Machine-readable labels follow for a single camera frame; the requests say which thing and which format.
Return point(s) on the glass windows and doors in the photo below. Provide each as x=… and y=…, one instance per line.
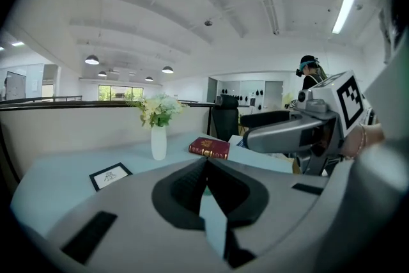
x=119, y=93

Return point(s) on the black mesh office chair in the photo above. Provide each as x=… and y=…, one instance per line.
x=225, y=118

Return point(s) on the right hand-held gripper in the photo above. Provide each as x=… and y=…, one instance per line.
x=332, y=99

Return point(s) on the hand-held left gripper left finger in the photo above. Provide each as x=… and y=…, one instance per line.
x=128, y=217

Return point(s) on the pastel artificial flower bouquet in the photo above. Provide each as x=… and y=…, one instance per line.
x=158, y=108

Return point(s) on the row of black wall-mounted items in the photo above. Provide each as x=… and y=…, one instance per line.
x=243, y=96

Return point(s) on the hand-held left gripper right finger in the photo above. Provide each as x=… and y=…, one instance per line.
x=281, y=201

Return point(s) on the white vase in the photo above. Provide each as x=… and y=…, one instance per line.
x=158, y=144

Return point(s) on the person's right forearm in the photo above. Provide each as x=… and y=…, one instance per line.
x=372, y=137

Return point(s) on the black picture frame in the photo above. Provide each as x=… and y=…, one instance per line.
x=110, y=176

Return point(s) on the long ceiling tube light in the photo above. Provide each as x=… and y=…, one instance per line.
x=344, y=9

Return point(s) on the black pendant lamp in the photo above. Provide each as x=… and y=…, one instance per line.
x=92, y=60
x=102, y=73
x=149, y=78
x=167, y=69

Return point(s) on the dark red hardcover book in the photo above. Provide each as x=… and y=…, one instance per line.
x=209, y=146

